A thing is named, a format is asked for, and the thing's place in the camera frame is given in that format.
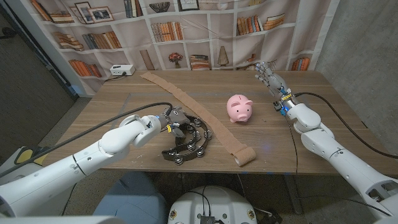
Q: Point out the grey metal table leg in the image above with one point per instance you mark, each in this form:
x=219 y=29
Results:
x=290 y=193

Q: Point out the white power strip box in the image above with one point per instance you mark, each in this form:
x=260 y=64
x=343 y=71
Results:
x=122 y=69

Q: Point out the pink plastic piggy bank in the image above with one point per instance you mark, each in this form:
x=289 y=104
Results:
x=239 y=109

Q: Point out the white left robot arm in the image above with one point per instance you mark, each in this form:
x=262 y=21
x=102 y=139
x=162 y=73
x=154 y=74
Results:
x=77 y=165

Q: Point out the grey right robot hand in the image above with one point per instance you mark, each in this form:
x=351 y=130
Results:
x=273 y=82

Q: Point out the yellow black foot pedal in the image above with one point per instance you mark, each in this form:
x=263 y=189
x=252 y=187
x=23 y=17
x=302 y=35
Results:
x=26 y=156

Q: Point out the black half-moon tambourine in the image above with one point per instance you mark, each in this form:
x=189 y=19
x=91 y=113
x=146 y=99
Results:
x=199 y=146

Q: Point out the tan adhesive wrap roll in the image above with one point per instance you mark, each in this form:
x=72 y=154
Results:
x=214 y=124

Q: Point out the printed bookshelf backdrop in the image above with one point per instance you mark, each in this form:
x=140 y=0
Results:
x=224 y=31

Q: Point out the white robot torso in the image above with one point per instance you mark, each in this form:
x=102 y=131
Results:
x=214 y=202

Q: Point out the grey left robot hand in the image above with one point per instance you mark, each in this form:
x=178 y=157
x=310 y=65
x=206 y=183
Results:
x=178 y=119

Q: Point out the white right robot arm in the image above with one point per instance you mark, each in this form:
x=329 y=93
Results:
x=342 y=158

